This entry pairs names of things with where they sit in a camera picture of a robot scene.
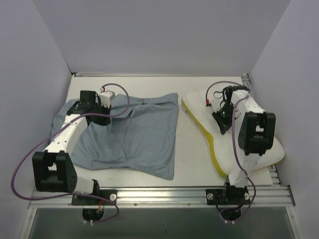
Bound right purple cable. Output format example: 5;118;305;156
205;81;257;220

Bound purple cable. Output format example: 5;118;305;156
205;81;257;220
10;83;130;222

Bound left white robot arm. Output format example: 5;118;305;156
32;91;115;205

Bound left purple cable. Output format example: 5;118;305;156
10;83;130;222

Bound aluminium front rail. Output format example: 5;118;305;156
29;185;295;209

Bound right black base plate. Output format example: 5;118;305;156
205;187;251;206

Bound white pillow yellow trim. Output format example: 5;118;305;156
181;90;285;177

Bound grey-blue pillowcase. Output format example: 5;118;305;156
50;92;180;181

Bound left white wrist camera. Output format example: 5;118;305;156
99;87;116;108

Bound aluminium rail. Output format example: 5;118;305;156
29;185;295;209
241;74;285;187

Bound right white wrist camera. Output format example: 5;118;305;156
206;99;221;113

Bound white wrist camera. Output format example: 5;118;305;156
99;87;116;108
206;99;221;113

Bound aluminium right side rail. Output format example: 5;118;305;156
241;74;285;187

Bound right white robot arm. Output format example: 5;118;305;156
212;86;276;204

